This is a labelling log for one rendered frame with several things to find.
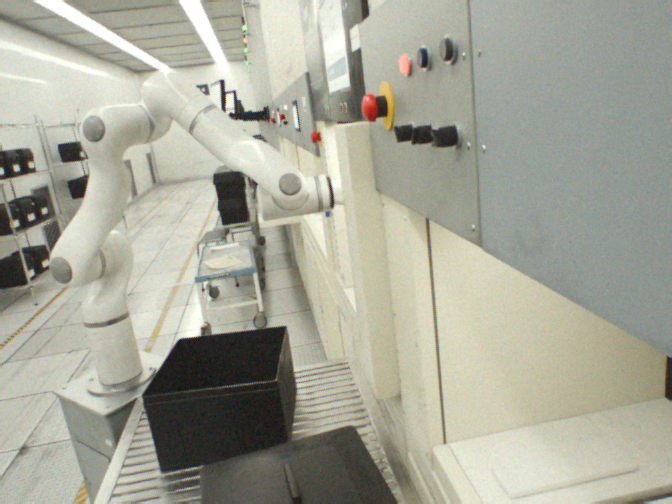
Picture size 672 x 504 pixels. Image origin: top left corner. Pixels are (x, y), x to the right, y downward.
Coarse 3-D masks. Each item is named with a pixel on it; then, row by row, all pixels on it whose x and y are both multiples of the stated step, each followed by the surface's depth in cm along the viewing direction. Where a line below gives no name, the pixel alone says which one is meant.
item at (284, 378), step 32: (192, 352) 130; (224, 352) 130; (256, 352) 130; (288, 352) 124; (160, 384) 113; (192, 384) 132; (224, 384) 132; (256, 384) 102; (288, 384) 117; (160, 416) 104; (192, 416) 104; (224, 416) 104; (256, 416) 104; (288, 416) 111; (160, 448) 106; (192, 448) 106; (224, 448) 106; (256, 448) 106
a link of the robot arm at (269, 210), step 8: (312, 176) 117; (312, 184) 114; (264, 192) 113; (312, 192) 113; (264, 200) 112; (272, 200) 112; (312, 200) 114; (264, 208) 113; (272, 208) 113; (280, 208) 112; (296, 208) 112; (304, 208) 114; (312, 208) 115; (264, 216) 114; (272, 216) 114; (280, 216) 115; (288, 216) 116
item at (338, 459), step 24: (336, 432) 95; (240, 456) 92; (264, 456) 91; (288, 456) 90; (312, 456) 89; (336, 456) 89; (360, 456) 88; (216, 480) 87; (240, 480) 86; (264, 480) 85; (288, 480) 80; (312, 480) 84; (336, 480) 83; (360, 480) 82; (384, 480) 82
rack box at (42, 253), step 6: (30, 246) 547; (36, 246) 540; (42, 246) 542; (18, 252) 524; (24, 252) 524; (30, 252) 524; (36, 252) 526; (42, 252) 539; (48, 252) 550; (36, 258) 525; (42, 258) 533; (48, 258) 550; (36, 264) 527; (42, 264) 535; (48, 264) 548; (36, 270) 529; (42, 270) 534
